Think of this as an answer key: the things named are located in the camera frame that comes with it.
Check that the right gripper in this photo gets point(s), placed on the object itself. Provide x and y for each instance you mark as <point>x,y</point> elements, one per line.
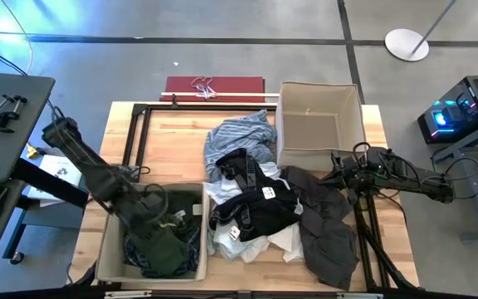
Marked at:
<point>355,172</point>

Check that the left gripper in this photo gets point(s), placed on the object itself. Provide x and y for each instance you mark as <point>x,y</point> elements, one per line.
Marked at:
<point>149,216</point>

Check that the dark green garment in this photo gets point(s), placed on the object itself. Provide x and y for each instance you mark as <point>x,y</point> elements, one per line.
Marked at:
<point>162,253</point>

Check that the beige fabric bin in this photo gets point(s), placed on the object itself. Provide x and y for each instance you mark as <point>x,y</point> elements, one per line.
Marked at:
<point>318,128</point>
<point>108,253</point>

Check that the blue plaid shirt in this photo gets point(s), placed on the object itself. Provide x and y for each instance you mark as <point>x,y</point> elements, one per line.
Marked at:
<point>193,249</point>

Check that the dark grey garment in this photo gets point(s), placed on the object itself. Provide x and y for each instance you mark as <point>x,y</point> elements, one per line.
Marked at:
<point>326,241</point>

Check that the white garment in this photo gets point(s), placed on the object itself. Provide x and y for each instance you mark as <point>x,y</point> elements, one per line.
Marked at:
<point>286,243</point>

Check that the pale grey-white garment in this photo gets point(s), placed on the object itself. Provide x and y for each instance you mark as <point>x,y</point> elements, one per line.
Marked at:
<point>224,246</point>

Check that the blue striped shirt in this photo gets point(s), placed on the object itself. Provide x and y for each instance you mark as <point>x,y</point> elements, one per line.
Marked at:
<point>239,133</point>

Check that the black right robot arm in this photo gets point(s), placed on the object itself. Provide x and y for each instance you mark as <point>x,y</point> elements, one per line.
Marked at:
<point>421,178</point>

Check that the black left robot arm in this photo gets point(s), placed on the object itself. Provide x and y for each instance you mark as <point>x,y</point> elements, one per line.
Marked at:
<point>89,166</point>

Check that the yellow tag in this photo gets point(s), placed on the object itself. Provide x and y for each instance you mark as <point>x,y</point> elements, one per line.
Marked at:
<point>167,225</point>

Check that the white paper box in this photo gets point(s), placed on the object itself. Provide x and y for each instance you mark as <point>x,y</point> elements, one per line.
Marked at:
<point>62,170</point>

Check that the thin wooden stick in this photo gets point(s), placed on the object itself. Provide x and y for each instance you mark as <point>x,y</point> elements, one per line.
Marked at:
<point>247,94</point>

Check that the yellow connector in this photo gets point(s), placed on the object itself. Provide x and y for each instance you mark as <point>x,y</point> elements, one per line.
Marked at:
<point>32,151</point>

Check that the dark red board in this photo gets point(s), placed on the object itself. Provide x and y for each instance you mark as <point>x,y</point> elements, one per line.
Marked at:
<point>239,85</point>

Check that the computer tower with coloured lights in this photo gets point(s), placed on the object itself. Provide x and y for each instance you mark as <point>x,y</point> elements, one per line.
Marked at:
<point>459,112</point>

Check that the white round stand base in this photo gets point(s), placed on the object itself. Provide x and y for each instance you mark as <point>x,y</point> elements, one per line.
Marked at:
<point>405,45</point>

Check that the grey desk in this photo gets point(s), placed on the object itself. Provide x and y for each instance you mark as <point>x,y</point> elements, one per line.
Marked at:
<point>6,124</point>

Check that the black clamp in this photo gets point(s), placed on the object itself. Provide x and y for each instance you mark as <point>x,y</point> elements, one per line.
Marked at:
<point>0,118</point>

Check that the black metal frame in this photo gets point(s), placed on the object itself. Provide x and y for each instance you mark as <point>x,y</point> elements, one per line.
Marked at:
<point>372,249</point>

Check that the silver bracket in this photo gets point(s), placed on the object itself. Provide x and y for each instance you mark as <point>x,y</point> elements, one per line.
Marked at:
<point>127,294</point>
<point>359,296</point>

